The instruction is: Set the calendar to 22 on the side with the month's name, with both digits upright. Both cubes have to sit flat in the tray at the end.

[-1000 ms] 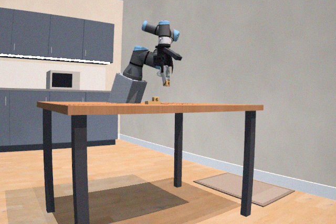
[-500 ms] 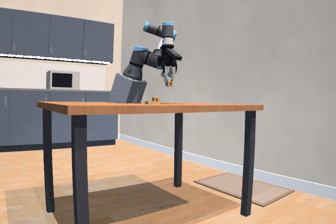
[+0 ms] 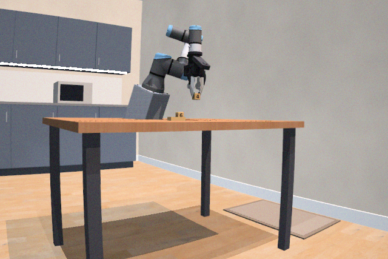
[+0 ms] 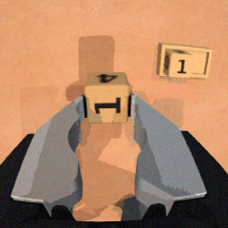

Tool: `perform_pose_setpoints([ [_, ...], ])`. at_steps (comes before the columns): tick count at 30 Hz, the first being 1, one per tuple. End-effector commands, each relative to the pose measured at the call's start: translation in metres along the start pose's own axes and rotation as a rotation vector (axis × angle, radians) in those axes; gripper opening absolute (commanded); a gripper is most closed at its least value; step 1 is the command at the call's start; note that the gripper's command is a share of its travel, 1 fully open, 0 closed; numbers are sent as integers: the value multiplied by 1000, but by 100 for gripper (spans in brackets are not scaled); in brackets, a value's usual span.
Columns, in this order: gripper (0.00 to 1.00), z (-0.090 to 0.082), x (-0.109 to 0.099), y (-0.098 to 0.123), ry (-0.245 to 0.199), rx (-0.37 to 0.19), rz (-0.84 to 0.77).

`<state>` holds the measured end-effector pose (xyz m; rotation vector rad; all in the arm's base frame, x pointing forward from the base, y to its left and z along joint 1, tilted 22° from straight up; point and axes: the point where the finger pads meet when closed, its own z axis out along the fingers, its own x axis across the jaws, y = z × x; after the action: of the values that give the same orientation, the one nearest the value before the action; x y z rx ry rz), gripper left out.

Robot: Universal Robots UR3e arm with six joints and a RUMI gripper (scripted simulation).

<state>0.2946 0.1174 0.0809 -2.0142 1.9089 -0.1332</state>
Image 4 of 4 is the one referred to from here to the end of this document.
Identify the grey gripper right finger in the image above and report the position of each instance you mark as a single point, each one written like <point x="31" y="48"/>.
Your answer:
<point x="174" y="169"/>

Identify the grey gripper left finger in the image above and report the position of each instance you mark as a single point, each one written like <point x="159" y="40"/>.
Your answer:
<point x="43" y="170"/>

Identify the tan cube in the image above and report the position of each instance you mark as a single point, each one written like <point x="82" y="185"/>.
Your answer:
<point x="107" y="97"/>
<point x="178" y="63"/>

